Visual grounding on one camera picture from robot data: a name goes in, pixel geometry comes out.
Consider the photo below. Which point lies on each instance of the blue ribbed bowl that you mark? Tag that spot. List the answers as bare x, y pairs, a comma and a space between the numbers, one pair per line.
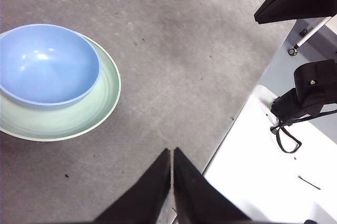
47, 71

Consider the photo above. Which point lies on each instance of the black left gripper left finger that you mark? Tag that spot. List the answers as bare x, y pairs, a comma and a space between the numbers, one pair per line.
147, 197

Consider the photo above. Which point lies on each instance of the small black clamp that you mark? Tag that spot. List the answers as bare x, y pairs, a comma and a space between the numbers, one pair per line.
304, 32

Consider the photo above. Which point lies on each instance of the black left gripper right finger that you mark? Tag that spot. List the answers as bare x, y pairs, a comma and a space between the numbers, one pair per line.
200, 200

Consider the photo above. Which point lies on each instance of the green round plate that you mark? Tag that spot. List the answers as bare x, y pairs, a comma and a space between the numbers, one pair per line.
65, 124

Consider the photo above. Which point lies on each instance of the small round bolt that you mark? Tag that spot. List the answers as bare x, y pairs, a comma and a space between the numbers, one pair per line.
292, 51

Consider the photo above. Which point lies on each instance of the white mounting platform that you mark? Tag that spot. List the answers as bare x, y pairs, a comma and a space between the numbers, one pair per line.
250, 168

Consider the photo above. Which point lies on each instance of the white metal rod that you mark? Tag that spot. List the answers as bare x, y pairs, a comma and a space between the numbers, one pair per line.
313, 32

